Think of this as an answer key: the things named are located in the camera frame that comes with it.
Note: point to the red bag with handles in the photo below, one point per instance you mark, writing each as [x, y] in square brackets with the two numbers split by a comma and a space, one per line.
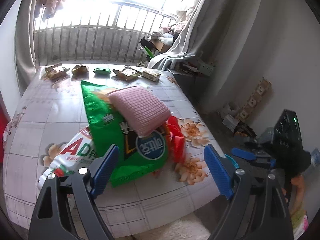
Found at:
[4, 132]

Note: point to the person's right hand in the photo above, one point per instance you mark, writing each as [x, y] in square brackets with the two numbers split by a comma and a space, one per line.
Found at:
[293, 192]

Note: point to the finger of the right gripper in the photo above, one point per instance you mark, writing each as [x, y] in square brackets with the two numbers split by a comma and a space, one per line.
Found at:
[243, 154]

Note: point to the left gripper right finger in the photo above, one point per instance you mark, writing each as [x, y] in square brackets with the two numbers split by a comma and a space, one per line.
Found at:
[270, 218]

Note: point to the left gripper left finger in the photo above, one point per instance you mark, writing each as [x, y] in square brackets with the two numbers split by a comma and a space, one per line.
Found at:
[52, 218]

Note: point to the green snack packet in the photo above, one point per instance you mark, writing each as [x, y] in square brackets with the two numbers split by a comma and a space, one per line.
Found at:
[102, 71]

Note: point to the left beige curtain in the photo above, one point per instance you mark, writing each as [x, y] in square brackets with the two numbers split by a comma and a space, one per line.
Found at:
[24, 44]

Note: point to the crumpled gold wrapper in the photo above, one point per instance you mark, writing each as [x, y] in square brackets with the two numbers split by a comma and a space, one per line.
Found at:
[79, 69]

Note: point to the red snack bag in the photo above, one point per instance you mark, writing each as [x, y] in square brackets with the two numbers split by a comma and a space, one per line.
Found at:
[175, 139]

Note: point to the grey curtain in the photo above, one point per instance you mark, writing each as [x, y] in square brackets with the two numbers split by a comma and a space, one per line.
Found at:
[200, 35]

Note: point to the white power strip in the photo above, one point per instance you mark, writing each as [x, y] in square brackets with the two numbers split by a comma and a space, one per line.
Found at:
[206, 69]

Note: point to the open gold snack packet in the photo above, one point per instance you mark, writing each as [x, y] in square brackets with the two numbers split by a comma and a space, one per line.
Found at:
[127, 73]

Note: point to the metal balcony railing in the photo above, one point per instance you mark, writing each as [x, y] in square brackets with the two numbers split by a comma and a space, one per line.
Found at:
[112, 34]

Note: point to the floral table cloth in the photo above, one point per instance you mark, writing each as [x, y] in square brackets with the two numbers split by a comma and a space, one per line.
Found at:
[53, 112]

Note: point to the pink knitted pouch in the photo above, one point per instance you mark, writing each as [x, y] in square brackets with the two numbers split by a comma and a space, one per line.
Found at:
[143, 111]

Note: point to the yellow small carton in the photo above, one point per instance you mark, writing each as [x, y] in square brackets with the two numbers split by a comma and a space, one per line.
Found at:
[151, 75]

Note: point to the dark grey cabinet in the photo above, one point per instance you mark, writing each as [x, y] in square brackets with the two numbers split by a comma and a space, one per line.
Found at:
[192, 86]

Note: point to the gold snack packet left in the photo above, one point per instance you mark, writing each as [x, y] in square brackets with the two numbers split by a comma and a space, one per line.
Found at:
[56, 71]

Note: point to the cardboard box with clutter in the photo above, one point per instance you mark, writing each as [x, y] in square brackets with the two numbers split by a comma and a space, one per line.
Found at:
[160, 41]

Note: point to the green chip bag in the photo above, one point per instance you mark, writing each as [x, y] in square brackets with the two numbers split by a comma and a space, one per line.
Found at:
[138, 156]

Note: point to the white AD milk bottle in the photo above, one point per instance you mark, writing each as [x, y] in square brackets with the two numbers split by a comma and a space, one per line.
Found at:
[64, 160]

